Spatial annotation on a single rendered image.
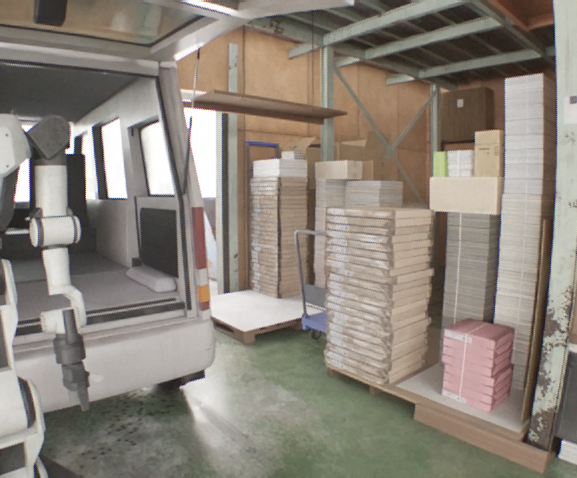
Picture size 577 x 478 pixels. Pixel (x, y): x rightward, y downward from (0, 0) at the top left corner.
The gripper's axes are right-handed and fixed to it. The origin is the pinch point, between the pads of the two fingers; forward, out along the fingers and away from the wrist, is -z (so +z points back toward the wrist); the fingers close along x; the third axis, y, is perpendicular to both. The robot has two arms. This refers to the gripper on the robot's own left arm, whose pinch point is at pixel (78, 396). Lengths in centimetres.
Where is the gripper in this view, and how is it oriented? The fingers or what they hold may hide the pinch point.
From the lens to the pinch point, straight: 135.7
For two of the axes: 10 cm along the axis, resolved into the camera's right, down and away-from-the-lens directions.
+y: 7.0, -0.8, 7.1
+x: 7.0, -1.2, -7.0
